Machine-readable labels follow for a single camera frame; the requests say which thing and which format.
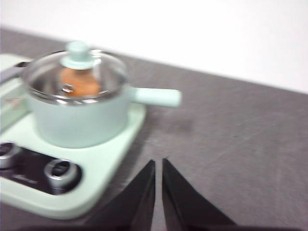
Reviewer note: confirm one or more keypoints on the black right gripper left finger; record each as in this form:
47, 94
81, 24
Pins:
134, 204

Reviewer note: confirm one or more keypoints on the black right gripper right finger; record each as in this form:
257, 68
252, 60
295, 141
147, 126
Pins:
185, 204

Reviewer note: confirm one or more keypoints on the brown potato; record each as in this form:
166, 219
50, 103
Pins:
81, 84

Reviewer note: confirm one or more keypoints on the glass pot lid green knob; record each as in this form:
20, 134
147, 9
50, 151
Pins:
77, 51

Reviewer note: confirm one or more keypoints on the mint green steamer pot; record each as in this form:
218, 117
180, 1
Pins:
79, 125

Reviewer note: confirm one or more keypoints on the mint green breakfast machine base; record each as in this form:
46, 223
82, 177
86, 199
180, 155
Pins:
108, 149

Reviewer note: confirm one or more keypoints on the silver control knob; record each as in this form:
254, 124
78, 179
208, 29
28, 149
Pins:
61, 174
8, 155

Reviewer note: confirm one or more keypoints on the mint green griddle cover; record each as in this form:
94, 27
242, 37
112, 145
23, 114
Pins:
9, 106

